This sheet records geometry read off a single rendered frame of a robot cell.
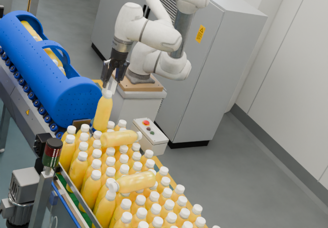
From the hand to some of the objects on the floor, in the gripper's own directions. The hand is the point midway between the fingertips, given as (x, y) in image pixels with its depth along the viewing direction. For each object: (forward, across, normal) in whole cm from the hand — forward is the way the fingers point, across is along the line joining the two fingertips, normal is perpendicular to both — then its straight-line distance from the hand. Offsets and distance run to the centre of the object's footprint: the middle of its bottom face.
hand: (109, 87), depth 199 cm
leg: (+132, -4, -117) cm, 176 cm away
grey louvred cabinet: (+132, -189, -189) cm, 298 cm away
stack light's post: (+132, +38, +27) cm, 140 cm away
